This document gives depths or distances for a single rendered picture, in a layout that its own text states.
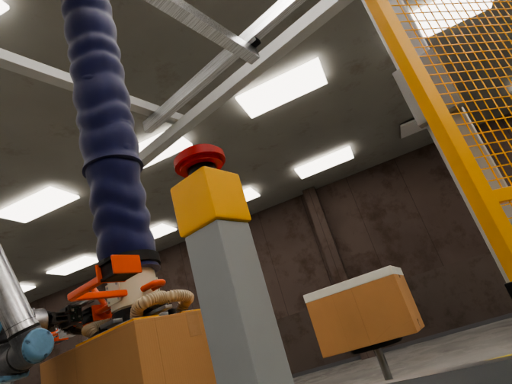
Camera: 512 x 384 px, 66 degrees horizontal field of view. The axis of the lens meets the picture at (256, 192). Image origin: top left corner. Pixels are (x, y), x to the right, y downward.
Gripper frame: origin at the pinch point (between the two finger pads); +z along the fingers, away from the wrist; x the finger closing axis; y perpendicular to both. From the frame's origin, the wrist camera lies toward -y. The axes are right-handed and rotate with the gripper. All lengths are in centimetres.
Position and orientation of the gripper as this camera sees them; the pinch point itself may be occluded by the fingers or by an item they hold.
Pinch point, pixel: (93, 316)
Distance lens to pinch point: 175.3
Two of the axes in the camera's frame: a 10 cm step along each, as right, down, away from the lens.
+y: 7.5, -4.3, -5.0
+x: -2.7, -8.9, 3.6
